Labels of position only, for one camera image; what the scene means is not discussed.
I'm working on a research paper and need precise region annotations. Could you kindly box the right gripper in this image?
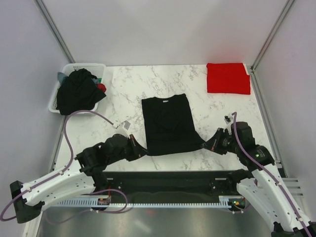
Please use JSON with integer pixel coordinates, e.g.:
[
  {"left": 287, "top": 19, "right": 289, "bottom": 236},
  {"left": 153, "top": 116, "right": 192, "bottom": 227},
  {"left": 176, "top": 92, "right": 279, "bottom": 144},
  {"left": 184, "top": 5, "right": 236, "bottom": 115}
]
[{"left": 201, "top": 127, "right": 241, "bottom": 155}]

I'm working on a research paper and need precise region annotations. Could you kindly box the black t-shirt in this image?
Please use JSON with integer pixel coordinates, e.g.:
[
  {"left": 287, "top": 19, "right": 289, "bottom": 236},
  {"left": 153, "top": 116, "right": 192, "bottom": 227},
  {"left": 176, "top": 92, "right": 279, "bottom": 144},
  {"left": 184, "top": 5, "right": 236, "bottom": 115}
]
[{"left": 141, "top": 94, "right": 204, "bottom": 156}]

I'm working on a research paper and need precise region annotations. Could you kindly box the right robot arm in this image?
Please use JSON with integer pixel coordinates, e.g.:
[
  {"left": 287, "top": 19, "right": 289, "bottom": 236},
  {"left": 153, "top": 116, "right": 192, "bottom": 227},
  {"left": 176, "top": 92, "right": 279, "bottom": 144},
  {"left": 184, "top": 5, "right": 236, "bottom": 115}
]
[{"left": 202, "top": 122, "right": 316, "bottom": 237}]

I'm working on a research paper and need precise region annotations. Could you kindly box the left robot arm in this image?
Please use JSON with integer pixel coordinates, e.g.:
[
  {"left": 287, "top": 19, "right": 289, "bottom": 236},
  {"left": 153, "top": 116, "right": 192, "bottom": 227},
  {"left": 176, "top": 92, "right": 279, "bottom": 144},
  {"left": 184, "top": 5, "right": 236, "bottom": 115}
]
[{"left": 10, "top": 134, "right": 148, "bottom": 224}]

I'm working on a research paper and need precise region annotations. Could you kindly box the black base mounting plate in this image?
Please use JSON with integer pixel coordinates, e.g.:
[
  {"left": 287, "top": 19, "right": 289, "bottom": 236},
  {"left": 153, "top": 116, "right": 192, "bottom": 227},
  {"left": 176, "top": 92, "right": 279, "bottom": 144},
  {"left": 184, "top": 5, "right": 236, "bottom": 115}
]
[{"left": 105, "top": 171, "right": 239, "bottom": 203}]

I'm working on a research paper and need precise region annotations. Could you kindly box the folded red t-shirt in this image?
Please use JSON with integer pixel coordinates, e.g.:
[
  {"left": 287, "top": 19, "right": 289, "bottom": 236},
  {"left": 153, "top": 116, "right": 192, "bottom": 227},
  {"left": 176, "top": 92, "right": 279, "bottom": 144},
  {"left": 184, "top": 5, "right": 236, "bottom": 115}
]
[{"left": 206, "top": 63, "right": 251, "bottom": 95}]

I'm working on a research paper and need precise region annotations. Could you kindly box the red garment in basket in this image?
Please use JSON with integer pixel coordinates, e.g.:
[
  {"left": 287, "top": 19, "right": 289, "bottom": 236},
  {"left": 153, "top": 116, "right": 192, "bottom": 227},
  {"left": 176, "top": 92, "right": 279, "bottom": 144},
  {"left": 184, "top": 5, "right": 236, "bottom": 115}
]
[{"left": 97, "top": 83, "right": 107, "bottom": 93}]

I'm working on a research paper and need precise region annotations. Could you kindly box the dark clothes pile in basket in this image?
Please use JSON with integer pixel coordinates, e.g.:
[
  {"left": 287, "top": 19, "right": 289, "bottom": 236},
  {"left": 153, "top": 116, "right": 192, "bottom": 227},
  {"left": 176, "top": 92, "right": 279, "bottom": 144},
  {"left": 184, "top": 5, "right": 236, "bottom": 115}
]
[{"left": 56, "top": 68, "right": 106, "bottom": 116}]

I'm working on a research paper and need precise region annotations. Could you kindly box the white plastic laundry basket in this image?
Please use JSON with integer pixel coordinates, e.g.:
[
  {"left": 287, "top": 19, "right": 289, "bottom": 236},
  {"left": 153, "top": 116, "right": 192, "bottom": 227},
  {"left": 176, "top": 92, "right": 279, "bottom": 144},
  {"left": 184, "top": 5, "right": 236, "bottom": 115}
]
[{"left": 48, "top": 63, "right": 107, "bottom": 116}]

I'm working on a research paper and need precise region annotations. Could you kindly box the teal garment in basket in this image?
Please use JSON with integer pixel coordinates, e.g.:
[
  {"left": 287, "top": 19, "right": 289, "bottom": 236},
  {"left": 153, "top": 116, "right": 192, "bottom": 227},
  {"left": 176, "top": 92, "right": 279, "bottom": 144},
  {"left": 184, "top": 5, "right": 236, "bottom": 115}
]
[{"left": 57, "top": 72, "right": 67, "bottom": 85}]

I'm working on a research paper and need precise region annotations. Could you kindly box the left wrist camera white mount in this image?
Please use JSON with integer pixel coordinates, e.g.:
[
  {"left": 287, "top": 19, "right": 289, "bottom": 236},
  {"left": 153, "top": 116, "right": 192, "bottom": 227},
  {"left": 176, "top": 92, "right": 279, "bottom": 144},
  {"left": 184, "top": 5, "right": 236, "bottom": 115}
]
[{"left": 113, "top": 120, "right": 131, "bottom": 138}]

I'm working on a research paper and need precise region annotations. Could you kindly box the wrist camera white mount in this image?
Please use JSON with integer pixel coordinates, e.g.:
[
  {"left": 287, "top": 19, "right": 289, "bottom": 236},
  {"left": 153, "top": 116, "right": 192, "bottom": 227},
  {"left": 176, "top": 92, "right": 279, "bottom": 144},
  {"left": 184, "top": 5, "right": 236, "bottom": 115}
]
[
  {"left": 224, "top": 112, "right": 237, "bottom": 135},
  {"left": 113, "top": 120, "right": 131, "bottom": 138}
]

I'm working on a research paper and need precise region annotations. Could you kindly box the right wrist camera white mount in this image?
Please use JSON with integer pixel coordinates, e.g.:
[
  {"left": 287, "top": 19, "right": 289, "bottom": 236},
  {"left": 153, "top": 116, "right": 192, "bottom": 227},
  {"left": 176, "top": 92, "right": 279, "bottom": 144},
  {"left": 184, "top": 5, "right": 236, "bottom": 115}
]
[{"left": 224, "top": 112, "right": 237, "bottom": 135}]

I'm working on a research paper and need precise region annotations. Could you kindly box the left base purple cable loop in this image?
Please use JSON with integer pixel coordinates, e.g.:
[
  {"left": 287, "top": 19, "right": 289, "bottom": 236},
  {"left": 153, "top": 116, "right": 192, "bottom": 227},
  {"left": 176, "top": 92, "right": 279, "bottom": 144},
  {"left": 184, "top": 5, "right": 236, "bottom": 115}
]
[{"left": 90, "top": 189, "right": 129, "bottom": 214}]

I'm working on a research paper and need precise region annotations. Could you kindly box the white slotted cable duct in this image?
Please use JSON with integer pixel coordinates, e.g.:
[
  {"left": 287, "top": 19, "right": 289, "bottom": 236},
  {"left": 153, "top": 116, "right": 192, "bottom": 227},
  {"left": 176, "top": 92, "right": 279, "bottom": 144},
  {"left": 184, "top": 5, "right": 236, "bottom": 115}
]
[{"left": 53, "top": 196, "right": 246, "bottom": 210}]

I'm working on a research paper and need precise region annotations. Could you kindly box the right aluminium frame post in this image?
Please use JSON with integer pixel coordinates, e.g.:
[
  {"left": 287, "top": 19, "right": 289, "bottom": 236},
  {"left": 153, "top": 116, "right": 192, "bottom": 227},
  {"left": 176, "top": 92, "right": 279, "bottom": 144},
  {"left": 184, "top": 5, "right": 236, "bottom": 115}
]
[{"left": 249, "top": 0, "right": 296, "bottom": 74}]

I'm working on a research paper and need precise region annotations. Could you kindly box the aluminium frame post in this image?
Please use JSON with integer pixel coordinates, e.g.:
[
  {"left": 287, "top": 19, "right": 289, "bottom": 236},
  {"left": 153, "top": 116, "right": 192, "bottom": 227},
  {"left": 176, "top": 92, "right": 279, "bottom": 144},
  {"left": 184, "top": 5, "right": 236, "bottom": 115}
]
[
  {"left": 249, "top": 0, "right": 296, "bottom": 74},
  {"left": 34, "top": 0, "right": 75, "bottom": 63}
]

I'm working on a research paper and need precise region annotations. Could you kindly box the left aluminium frame post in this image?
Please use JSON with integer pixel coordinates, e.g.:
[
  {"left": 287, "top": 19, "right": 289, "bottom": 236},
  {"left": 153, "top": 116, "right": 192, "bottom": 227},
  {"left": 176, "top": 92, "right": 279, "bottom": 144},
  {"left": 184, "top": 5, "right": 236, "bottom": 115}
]
[{"left": 34, "top": 0, "right": 75, "bottom": 63}]

